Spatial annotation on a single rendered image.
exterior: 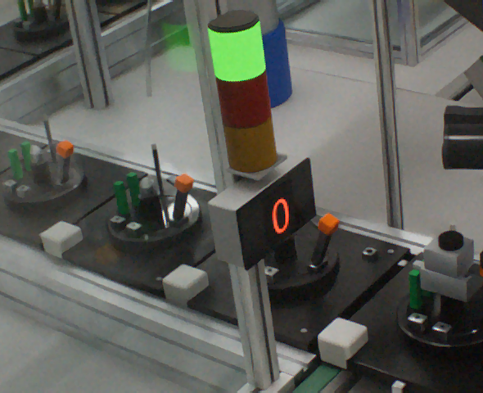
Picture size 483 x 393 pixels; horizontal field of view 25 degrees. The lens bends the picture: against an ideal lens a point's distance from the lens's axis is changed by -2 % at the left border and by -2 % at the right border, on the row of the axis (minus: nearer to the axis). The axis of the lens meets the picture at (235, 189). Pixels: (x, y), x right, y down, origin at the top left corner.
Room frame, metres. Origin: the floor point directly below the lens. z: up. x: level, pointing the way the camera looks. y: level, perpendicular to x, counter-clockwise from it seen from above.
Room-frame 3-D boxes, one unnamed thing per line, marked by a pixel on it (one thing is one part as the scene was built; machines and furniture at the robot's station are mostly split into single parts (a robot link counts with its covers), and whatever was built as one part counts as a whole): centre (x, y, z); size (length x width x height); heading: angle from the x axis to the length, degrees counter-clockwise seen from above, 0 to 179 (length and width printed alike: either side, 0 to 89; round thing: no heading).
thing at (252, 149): (1.00, -0.02, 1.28); 0.05 x 0.05 x 0.05
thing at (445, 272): (1.06, -0.23, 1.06); 0.08 x 0.04 x 0.07; 47
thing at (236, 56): (1.00, -0.02, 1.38); 0.05 x 0.05 x 0.05
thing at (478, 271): (1.03, -0.27, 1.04); 0.04 x 0.02 x 0.08; 47
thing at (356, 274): (1.23, -0.05, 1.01); 0.24 x 0.24 x 0.13; 47
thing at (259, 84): (1.00, -0.02, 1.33); 0.05 x 0.05 x 0.05
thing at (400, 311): (1.05, -0.24, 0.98); 0.14 x 0.14 x 0.02
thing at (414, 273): (1.07, -0.20, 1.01); 0.01 x 0.01 x 0.05; 47
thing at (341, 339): (1.05, -0.10, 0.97); 0.05 x 0.05 x 0.04; 47
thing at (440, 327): (1.01, -0.21, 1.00); 0.02 x 0.01 x 0.02; 47
